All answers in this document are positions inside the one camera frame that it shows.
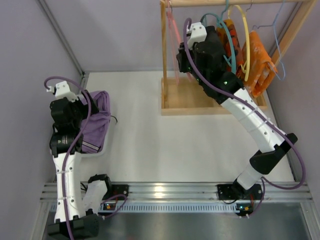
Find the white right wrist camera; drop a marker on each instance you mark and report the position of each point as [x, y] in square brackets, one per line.
[196, 33]

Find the white plastic basket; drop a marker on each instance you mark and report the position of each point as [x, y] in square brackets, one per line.
[105, 140]

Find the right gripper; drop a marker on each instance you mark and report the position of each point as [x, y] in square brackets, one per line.
[210, 46]

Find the purple trousers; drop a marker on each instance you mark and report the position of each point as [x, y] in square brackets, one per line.
[96, 125]

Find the grey slotted cable duct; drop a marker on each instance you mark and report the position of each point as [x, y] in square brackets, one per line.
[183, 207]

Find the orange patterned trousers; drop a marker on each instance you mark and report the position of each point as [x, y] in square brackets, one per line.
[222, 34]

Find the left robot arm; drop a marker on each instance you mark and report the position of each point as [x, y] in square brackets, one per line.
[76, 216]

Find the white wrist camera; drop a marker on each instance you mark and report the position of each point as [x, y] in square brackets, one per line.
[62, 90]
[196, 33]

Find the yellow plastic hanger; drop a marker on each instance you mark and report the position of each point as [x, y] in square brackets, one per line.
[231, 61]

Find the wooden clothes rack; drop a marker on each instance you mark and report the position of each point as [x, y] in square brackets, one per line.
[185, 97]

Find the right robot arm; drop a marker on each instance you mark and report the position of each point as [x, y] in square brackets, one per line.
[204, 60]

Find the blue wire hanger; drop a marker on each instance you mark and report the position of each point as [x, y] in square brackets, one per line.
[274, 28]

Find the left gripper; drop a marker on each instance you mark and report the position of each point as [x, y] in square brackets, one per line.
[88, 104]

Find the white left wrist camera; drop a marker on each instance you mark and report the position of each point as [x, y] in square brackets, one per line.
[62, 90]

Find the bright orange trousers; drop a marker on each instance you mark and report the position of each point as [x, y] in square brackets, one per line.
[261, 71]

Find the aluminium mounting rail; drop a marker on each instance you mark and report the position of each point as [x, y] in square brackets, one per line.
[200, 192]

